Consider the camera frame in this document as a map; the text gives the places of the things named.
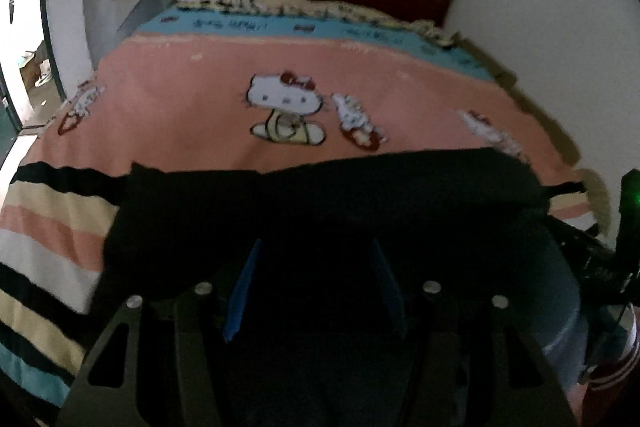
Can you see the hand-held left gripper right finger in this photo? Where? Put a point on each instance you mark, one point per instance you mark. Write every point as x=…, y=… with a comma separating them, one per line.
x=390, y=292

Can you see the pink striped cartoon printed blanket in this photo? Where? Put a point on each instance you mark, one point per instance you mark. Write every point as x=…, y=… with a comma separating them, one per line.
x=210, y=77

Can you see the dark navy large garment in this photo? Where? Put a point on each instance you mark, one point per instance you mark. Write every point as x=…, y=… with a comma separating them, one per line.
x=325, y=217

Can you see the wooden chair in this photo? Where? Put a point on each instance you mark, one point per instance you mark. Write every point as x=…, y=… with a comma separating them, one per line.
x=37, y=64

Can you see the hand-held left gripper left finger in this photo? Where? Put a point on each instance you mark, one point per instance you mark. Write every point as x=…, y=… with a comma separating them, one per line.
x=242, y=297

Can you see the green door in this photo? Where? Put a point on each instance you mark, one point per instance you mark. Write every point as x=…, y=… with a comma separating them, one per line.
x=9, y=127

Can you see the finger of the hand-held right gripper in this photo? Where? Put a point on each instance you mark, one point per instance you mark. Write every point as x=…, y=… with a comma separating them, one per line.
x=580, y=232

